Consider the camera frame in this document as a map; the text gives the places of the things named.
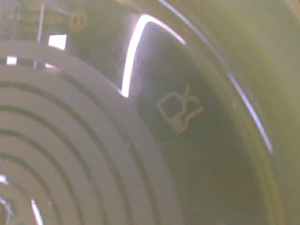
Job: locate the yellow plastic plate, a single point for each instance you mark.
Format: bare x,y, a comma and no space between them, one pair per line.
149,112

